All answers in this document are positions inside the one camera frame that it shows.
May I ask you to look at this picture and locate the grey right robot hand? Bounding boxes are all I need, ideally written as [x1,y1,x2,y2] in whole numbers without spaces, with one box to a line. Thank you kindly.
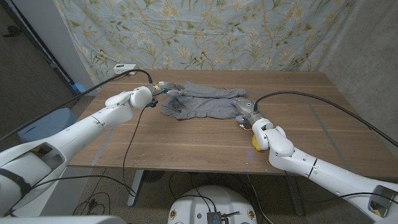
[231,98,265,125]

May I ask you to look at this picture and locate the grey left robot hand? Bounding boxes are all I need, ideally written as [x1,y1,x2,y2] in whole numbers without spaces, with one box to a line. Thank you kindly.
[152,81,186,97]

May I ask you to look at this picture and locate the grey shorts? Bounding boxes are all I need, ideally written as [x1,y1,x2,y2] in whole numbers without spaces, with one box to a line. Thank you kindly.
[160,81,248,121]

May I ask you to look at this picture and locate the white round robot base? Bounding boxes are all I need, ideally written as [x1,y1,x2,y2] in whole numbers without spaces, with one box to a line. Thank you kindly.
[167,185,258,224]

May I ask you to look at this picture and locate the yellow lemon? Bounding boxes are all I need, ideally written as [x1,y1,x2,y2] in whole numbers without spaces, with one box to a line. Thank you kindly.
[251,135,262,152]

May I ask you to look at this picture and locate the white power strip box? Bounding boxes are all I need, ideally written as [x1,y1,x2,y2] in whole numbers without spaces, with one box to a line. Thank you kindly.
[113,63,137,76]

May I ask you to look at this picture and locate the floral butterfly backdrop cloth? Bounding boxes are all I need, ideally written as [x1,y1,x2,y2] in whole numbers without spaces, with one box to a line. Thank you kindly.
[52,0,355,91]

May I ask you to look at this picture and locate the grey tape strip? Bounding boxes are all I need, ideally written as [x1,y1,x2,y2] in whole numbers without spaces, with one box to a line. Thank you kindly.
[306,99,352,170]
[91,127,118,167]

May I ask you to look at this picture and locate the dark round grille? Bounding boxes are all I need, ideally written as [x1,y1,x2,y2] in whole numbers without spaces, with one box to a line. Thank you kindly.
[142,170,165,184]

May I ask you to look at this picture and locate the white table leg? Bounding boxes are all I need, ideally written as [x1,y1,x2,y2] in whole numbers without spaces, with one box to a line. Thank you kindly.
[127,169,146,208]
[285,175,304,217]

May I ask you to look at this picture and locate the grey electronics box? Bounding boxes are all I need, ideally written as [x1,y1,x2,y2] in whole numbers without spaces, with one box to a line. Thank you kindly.
[206,211,229,224]

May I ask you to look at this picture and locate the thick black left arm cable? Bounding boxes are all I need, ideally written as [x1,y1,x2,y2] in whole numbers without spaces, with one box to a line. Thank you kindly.
[0,68,154,142]

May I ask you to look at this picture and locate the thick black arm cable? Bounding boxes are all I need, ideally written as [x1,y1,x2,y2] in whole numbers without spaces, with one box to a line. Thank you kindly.
[254,90,398,149]
[0,68,154,142]

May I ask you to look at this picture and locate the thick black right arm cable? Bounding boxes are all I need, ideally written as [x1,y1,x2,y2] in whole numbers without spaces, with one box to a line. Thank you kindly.
[254,90,398,149]

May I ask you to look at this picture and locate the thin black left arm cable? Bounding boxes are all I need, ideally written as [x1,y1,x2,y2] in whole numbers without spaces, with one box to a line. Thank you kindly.
[29,105,149,197]

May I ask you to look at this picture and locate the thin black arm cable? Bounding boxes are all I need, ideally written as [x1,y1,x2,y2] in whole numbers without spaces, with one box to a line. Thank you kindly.
[29,105,149,197]
[340,192,398,206]

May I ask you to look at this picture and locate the black floor cable bundle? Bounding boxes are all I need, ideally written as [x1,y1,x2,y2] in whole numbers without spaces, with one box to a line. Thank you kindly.
[73,191,111,216]

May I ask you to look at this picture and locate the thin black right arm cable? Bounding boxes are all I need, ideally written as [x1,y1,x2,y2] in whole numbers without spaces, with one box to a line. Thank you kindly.
[340,192,398,206]

